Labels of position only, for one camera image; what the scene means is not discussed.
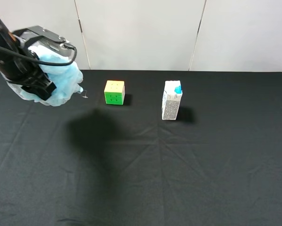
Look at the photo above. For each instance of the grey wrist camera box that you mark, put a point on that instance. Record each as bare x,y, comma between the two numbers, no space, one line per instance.
40,36

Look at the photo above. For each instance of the black tablecloth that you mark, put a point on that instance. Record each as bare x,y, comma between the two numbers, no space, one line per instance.
87,163

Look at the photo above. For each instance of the colourful puzzle cube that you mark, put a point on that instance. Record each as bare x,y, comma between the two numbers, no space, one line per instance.
114,92

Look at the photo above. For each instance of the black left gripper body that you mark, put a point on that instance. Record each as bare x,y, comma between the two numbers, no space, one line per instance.
20,66

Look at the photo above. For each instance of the light blue mesh bath sponge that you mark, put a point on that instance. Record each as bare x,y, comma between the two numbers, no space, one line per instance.
67,79

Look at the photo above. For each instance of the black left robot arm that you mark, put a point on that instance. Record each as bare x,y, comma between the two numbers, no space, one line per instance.
6,37

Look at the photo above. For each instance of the white blue milk carton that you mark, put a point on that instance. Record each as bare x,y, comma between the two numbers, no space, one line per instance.
172,95

